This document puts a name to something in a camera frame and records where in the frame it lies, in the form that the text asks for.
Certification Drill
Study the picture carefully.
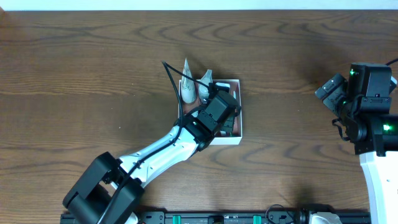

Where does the clear spray bottle dark liquid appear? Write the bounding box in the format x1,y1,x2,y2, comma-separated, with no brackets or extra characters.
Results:
198,69,213,104

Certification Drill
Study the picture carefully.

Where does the white Pantene tube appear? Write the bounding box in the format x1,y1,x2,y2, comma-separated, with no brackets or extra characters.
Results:
181,59,197,104

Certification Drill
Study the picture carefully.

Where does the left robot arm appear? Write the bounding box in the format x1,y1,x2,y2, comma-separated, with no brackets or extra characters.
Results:
63,91,241,224

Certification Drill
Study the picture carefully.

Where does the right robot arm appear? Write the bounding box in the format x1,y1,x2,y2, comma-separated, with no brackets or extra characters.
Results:
315,62,397,223

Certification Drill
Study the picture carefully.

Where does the white box with pink interior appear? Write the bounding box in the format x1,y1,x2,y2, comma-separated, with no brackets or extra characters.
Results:
182,79,243,146

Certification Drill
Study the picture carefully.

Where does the left black cable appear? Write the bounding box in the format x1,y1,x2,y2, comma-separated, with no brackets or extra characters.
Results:
96,60,215,224

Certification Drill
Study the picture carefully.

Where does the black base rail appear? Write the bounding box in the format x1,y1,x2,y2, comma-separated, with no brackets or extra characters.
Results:
60,208,373,224

